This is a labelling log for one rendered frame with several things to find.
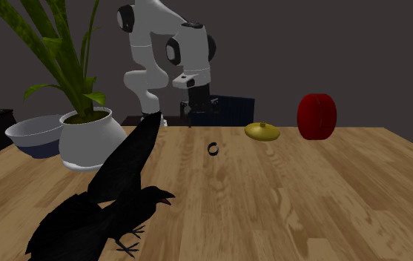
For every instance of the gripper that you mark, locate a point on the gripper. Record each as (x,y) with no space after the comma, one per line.
(199,96)

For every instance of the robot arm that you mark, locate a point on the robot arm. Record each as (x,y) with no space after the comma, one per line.
(144,43)

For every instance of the dark blue chair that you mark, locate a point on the dark blue chair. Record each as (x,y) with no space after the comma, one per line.
(235,110)

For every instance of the yellow flat round gourd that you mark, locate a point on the yellow flat round gourd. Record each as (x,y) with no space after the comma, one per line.
(262,131)

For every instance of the green plant in white pot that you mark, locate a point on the green plant in white pot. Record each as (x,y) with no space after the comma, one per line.
(90,139)

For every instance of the black crow figure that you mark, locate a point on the black crow figure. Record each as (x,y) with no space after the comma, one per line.
(119,188)

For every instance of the red round cylinder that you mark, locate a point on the red round cylinder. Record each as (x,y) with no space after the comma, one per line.
(316,116)

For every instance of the white and blue bowl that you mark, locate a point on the white and blue bowl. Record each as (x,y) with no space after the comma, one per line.
(34,135)

